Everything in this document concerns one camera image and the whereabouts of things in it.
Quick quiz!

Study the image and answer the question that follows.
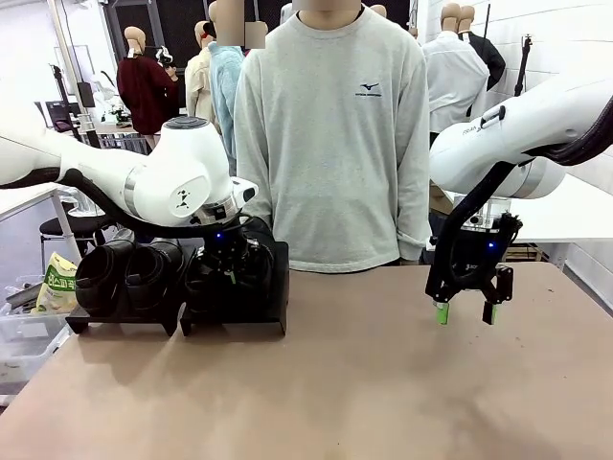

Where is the brown cardboard box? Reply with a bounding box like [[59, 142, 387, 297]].
[[428, 184, 456, 217]]

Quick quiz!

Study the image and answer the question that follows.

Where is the mannequin in maroon sweater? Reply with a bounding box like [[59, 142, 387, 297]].
[[116, 26, 181, 152]]

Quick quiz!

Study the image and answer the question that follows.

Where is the wooden pallet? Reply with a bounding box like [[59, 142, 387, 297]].
[[507, 243, 547, 263]]

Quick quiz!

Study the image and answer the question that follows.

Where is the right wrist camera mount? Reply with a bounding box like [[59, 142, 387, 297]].
[[462, 195, 513, 232]]

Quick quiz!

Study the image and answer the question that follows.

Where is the grey-sleeved left forearm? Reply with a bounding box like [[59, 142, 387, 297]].
[[396, 143, 431, 263]]

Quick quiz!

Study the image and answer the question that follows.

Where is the black office chair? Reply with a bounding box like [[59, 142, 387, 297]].
[[45, 100, 73, 133]]

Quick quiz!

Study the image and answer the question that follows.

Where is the black shoe stand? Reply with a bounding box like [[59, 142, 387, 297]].
[[64, 243, 197, 336], [177, 239, 291, 336]]

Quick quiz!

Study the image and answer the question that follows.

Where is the white side table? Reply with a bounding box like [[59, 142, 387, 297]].
[[430, 172, 613, 263]]

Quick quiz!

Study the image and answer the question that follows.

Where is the black tripod stand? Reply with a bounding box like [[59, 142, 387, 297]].
[[514, 34, 535, 97]]

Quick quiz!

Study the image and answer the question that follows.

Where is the black leather shoe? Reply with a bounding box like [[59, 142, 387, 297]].
[[125, 239, 186, 312], [184, 253, 236, 317], [74, 239, 138, 315], [234, 216, 280, 315]]

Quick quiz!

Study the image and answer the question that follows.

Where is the person in grey sweatshirt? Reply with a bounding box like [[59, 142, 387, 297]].
[[233, 4, 431, 273]]

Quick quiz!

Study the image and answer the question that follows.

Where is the mannequin in black jacket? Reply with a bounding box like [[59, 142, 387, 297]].
[[457, 4, 508, 92]]

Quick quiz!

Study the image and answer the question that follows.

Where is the mannequin in beige jacket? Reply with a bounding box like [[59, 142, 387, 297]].
[[184, 21, 224, 135]]

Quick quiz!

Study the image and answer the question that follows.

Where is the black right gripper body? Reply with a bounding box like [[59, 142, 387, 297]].
[[438, 218, 522, 290]]

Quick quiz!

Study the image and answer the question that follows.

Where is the grey-sleeved right forearm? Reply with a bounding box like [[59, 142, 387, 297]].
[[233, 143, 274, 226]]

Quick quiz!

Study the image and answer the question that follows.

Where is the black stool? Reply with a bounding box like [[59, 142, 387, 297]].
[[39, 215, 116, 263]]

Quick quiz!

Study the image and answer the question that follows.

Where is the mannequin in white shirt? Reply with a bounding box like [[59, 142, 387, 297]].
[[420, 2, 490, 135]]

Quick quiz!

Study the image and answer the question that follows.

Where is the mannequin in blue fleece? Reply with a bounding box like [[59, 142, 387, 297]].
[[208, 0, 248, 173]]

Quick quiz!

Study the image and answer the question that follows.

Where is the grey metal rail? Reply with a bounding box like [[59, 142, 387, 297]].
[[5, 282, 47, 311]]

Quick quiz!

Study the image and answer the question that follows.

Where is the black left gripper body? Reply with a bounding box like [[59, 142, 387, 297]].
[[203, 228, 250, 267]]

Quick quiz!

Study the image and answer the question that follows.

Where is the black pole with silver clamp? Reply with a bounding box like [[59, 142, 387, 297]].
[[76, 80, 100, 145]]

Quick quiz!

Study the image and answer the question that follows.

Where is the wooden background table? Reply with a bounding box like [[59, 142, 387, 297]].
[[93, 122, 149, 154]]

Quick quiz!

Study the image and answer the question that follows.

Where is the thin black tripod pole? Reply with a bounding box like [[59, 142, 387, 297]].
[[50, 64, 85, 140]]

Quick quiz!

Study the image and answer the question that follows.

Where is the clear plastic bin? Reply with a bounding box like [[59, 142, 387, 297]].
[[0, 310, 71, 384]]

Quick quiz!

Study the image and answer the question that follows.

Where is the green and white bag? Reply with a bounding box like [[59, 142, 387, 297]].
[[31, 252, 80, 315]]

